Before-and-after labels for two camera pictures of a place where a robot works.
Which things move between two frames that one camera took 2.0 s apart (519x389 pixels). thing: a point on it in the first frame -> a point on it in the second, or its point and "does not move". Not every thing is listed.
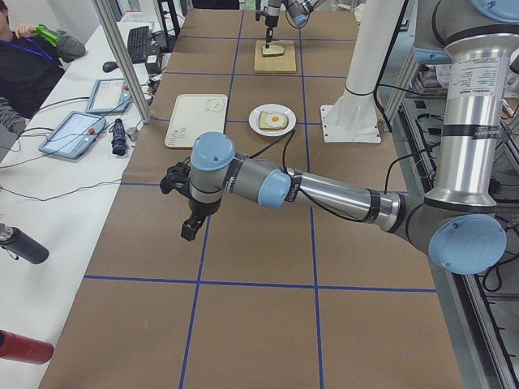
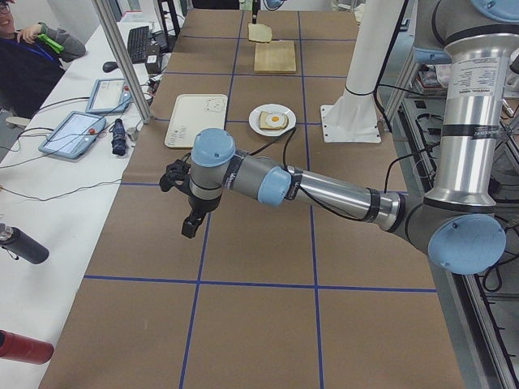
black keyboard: (139, 40) does not move
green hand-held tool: (47, 35) -> (54, 45)
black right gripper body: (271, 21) -> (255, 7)
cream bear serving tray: (194, 114) does not move
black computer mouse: (109, 66) does not move
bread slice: (263, 124) does not move
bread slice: (272, 51) -> (259, 32)
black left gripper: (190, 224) does not move
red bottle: (24, 349) does not move
